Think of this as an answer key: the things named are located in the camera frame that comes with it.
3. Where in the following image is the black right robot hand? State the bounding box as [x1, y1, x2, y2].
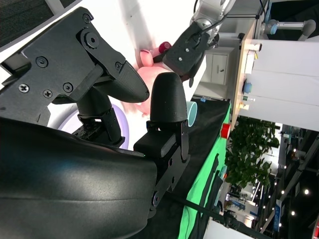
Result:
[0, 6, 191, 239]

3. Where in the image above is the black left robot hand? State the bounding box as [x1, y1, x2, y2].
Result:
[152, 22, 220, 88]

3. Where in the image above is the pink plush doll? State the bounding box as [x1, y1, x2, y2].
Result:
[134, 41, 175, 118]

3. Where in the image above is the purple plastic plate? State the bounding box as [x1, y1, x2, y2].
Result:
[47, 103, 131, 150]

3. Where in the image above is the white cabinet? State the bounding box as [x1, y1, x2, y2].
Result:
[199, 46, 235, 86]

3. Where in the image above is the teal plastic mug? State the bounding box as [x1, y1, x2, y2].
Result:
[186, 101, 198, 128]

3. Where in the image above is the wooden board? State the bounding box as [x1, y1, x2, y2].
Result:
[230, 18, 263, 130]

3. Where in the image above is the black cloth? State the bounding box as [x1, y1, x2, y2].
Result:
[147, 98, 231, 239]

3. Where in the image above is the green potted plant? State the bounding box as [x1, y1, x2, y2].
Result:
[225, 116, 280, 189]

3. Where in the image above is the green cloth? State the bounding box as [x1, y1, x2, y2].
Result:
[178, 102, 232, 239]

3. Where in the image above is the black strap cable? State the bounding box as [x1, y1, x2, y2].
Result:
[171, 195, 271, 239]

